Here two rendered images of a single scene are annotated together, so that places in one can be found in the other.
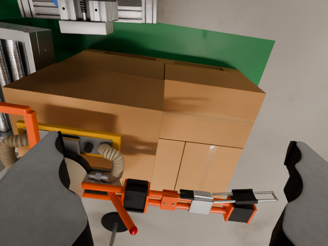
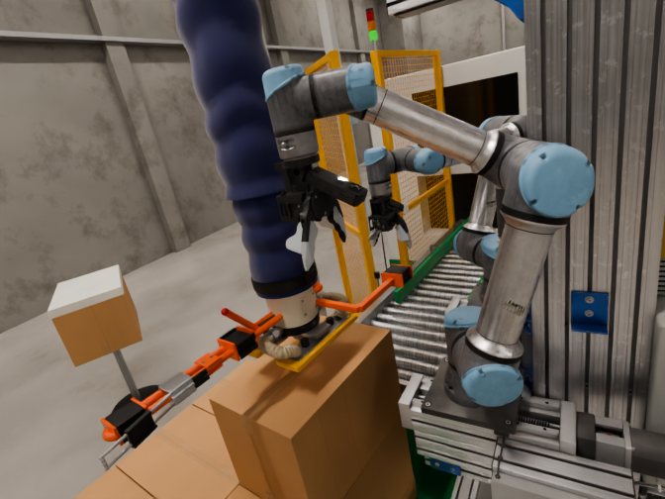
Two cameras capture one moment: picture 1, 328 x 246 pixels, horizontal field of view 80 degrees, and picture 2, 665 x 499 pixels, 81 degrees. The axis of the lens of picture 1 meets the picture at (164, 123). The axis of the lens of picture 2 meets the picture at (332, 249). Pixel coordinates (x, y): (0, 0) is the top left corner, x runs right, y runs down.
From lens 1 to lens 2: 0.72 m
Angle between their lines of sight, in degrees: 58
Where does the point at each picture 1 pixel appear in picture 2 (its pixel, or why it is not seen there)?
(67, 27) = (416, 378)
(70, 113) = (341, 360)
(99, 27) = (406, 399)
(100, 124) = (316, 378)
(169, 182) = (150, 475)
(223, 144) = not seen: outside the picture
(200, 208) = (174, 381)
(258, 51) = not seen: outside the picture
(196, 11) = not seen: outside the picture
